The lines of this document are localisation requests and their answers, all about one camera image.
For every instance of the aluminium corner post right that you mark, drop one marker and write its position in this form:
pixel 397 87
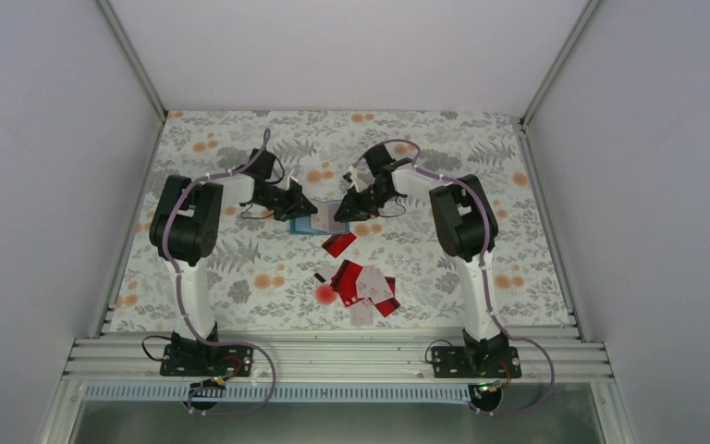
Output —
pixel 580 26

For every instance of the small red card right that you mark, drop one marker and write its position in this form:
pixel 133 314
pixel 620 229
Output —
pixel 391 283

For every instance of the white floral card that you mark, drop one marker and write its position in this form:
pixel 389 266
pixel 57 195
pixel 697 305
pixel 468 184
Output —
pixel 323 219

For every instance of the aluminium corner post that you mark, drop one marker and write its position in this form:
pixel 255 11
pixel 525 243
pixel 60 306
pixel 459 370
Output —
pixel 580 26
pixel 133 59

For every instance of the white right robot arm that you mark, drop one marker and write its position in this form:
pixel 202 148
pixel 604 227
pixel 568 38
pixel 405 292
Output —
pixel 465 227

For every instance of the white card with red circle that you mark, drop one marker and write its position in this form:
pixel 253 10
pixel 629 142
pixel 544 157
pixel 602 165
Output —
pixel 324 294

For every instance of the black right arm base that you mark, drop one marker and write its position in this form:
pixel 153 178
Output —
pixel 484 358

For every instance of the red card with black stripe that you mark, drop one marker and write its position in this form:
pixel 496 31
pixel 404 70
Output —
pixel 344 282

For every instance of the aluminium rail frame front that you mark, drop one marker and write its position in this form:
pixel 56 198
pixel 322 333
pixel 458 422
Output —
pixel 359 359

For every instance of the aluminium corner post left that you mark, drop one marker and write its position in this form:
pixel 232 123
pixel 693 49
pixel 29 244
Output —
pixel 133 59

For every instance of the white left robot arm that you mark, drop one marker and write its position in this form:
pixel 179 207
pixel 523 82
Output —
pixel 186 222

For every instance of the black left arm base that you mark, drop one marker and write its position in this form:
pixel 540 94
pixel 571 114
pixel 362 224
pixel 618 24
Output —
pixel 189 357

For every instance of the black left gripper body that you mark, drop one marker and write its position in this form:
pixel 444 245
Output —
pixel 284 205

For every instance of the blue leather card holder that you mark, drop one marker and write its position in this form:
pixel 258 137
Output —
pixel 301 225

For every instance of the white cable duct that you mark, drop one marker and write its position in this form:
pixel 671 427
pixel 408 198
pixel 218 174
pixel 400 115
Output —
pixel 282 392

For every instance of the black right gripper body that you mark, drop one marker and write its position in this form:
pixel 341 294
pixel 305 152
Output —
pixel 369 203

